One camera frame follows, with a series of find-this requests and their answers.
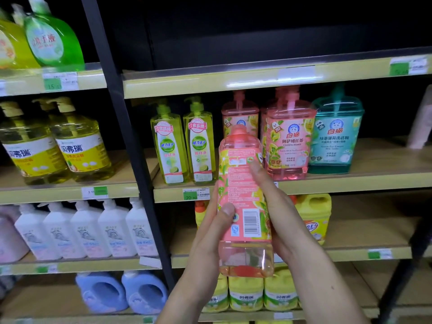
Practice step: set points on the slim green dish soap bottle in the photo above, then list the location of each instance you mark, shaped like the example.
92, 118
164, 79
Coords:
170, 155

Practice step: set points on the pink angular pump bottle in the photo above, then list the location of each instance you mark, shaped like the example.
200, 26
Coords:
11, 239

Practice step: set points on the blank white shelf label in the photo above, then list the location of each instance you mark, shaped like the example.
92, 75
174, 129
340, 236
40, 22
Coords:
296, 73

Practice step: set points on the person's left hand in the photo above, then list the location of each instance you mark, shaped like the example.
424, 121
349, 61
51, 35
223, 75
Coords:
206, 239

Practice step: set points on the white baby label bottle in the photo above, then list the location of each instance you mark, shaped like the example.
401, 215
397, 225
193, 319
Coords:
62, 236
35, 236
89, 232

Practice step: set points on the green white price tag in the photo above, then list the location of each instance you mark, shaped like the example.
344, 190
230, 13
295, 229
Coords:
2, 88
196, 194
408, 66
5, 270
94, 193
46, 269
380, 254
60, 81

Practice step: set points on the person's right forearm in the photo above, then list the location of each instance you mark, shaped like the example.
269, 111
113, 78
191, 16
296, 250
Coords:
324, 290

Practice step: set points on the light blue detergent jug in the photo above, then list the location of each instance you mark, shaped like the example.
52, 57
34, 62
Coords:
145, 293
101, 293

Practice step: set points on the round green hand wash bottle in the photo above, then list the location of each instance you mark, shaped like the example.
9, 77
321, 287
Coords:
54, 40

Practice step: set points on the round yellow hand wash bottle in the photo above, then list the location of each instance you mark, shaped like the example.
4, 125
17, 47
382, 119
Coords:
15, 47

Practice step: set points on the person's right hand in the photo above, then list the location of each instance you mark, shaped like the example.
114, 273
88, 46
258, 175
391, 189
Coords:
287, 232

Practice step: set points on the yellow dish soap pump bottle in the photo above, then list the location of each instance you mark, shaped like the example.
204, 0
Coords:
42, 103
30, 158
82, 155

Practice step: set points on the wooden shelf rack black frame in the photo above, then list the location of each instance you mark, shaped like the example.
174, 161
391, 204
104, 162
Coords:
378, 155

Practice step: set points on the teal green detergent bottle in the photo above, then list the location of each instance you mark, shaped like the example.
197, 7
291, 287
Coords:
335, 145

